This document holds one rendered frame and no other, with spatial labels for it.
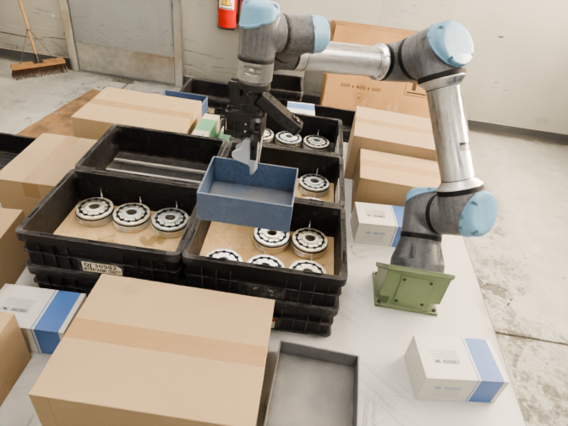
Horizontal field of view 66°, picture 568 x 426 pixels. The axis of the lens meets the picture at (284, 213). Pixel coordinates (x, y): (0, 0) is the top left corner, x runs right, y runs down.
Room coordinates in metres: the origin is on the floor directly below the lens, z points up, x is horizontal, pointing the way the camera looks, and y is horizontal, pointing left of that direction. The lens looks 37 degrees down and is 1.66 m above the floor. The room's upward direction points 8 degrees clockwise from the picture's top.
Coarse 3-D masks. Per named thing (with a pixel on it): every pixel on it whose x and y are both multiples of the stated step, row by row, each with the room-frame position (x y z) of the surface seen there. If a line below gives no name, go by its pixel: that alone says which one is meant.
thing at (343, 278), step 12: (300, 204) 1.03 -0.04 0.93; (312, 204) 1.03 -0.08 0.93; (324, 204) 1.04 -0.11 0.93; (192, 228) 0.85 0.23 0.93; (192, 240) 0.81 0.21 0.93; (192, 264) 0.74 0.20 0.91; (204, 264) 0.74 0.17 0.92; (216, 264) 0.74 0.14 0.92; (228, 264) 0.74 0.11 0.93; (240, 264) 0.75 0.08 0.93; (252, 264) 0.75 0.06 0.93; (276, 276) 0.74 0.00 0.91; (288, 276) 0.74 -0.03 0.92; (300, 276) 0.74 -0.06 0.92; (312, 276) 0.74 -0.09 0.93; (324, 276) 0.74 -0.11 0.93; (336, 276) 0.75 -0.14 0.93
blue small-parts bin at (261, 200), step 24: (216, 168) 0.87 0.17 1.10; (240, 168) 0.87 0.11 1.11; (264, 168) 0.87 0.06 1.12; (288, 168) 0.87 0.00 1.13; (216, 192) 0.83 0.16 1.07; (240, 192) 0.84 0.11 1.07; (264, 192) 0.86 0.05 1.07; (288, 192) 0.87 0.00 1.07; (216, 216) 0.73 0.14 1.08; (240, 216) 0.73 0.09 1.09; (264, 216) 0.73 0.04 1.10; (288, 216) 0.73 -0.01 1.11
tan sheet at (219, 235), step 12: (216, 228) 0.98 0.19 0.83; (228, 228) 0.99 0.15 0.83; (240, 228) 1.00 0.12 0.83; (252, 228) 1.01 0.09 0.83; (216, 240) 0.93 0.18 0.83; (228, 240) 0.94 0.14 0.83; (240, 240) 0.95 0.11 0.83; (252, 240) 0.95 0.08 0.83; (204, 252) 0.88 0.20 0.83; (240, 252) 0.90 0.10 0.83; (252, 252) 0.90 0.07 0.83; (288, 252) 0.92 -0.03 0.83; (288, 264) 0.88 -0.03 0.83; (324, 264) 0.90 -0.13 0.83
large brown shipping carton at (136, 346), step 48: (96, 288) 0.64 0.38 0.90; (144, 288) 0.66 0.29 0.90; (192, 288) 0.68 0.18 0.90; (96, 336) 0.52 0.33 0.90; (144, 336) 0.53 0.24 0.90; (192, 336) 0.55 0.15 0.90; (240, 336) 0.57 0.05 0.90; (48, 384) 0.41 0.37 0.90; (96, 384) 0.42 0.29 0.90; (144, 384) 0.44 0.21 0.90; (192, 384) 0.45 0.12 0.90; (240, 384) 0.46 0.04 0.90
